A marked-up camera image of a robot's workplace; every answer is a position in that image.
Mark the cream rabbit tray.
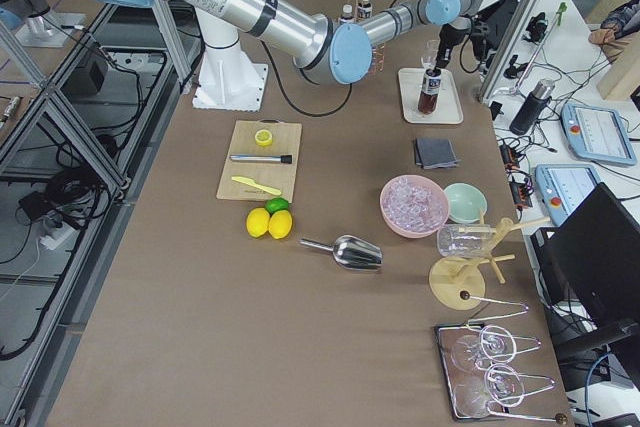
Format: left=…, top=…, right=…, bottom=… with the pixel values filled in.
left=397, top=67, right=465, bottom=125

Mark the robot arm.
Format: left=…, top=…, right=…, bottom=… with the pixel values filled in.
left=99, top=0, right=483, bottom=84

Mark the clear wine glass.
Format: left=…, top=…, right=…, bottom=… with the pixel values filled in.
left=421, top=40, right=440, bottom=70

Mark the wooden glass tree stand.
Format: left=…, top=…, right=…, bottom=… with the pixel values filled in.
left=428, top=216, right=550, bottom=310

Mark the seated person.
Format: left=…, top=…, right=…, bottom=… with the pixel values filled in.
left=588, top=0, right=639, bottom=45

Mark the teach pendant tablet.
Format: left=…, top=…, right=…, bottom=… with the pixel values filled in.
left=561, top=103, right=637, bottom=166
left=534, top=164, right=601, bottom=227

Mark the aluminium frame post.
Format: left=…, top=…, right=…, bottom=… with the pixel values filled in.
left=478, top=0, right=539, bottom=105

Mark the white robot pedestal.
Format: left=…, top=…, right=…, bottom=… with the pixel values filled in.
left=193, top=0, right=268, bottom=112

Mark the black monitor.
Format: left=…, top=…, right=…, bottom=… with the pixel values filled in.
left=543, top=183, right=639, bottom=326

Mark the metal ice scoop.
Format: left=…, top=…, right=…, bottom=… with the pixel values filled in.
left=300, top=235, right=383, bottom=273

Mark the tea bottle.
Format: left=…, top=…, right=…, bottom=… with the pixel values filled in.
left=417, top=69, right=441, bottom=115
left=338, top=4, right=355, bottom=24

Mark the black metal tray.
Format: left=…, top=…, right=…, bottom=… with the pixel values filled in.
left=433, top=320, right=566, bottom=423

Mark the green bowl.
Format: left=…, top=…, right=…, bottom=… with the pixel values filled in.
left=444, top=183, right=488, bottom=224

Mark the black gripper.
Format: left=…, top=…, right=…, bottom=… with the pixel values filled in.
left=431, top=16, right=490, bottom=71

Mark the upside-down wine glass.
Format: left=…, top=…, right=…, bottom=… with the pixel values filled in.
left=450, top=325, right=516, bottom=372
left=453, top=364, right=524, bottom=419

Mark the tea bottle far corner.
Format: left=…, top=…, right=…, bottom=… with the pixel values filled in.
left=356, top=0, right=373, bottom=22

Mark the pink bowl with ice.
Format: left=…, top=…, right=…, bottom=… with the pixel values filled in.
left=379, top=175, right=450, bottom=239

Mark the black equipment case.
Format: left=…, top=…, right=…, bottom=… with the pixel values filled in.
left=470, top=0, right=519, bottom=62

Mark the copper wire bottle basket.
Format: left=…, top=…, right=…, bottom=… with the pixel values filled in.
left=347, top=0, right=385, bottom=76

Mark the glass tumbler on stand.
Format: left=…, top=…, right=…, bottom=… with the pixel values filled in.
left=437, top=224, right=495, bottom=258

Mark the yellow plastic knife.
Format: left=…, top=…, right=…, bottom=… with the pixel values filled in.
left=231, top=176, right=282, bottom=196

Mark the wooden cutting board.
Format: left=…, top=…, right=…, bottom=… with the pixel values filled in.
left=216, top=120, right=302, bottom=202

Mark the half lemon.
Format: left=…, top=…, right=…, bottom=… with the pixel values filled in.
left=254, top=129, right=274, bottom=147

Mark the dark thermos bottle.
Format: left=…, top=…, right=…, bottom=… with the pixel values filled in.
left=509, top=79, right=555, bottom=136

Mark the green lime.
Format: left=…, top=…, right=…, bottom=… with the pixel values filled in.
left=264, top=197, right=289, bottom=215

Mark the steel muddler black tip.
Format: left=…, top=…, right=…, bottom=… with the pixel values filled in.
left=229, top=154, right=293, bottom=165

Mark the whole lemon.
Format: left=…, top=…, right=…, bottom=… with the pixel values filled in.
left=245, top=207, right=271, bottom=238
left=268, top=210, right=293, bottom=239

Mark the grey folded cloth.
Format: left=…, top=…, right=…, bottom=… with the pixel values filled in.
left=414, top=138, right=459, bottom=170

